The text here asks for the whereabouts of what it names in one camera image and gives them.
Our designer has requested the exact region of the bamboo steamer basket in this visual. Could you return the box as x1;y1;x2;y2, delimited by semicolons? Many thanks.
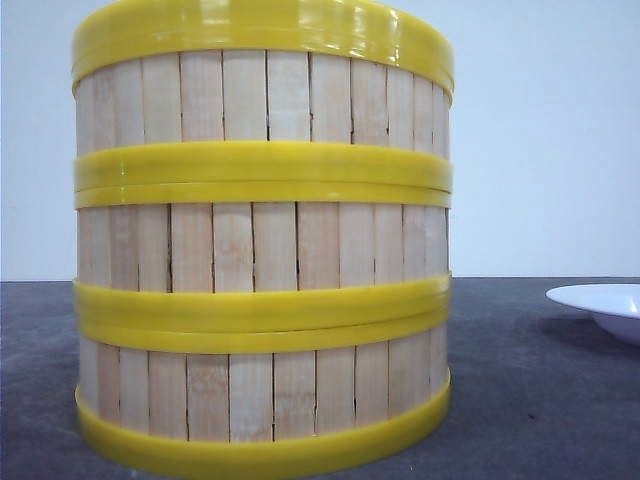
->
72;1;454;208
76;324;451;479
74;202;450;351

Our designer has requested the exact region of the white plate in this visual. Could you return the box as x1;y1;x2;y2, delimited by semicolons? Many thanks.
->
546;284;639;345

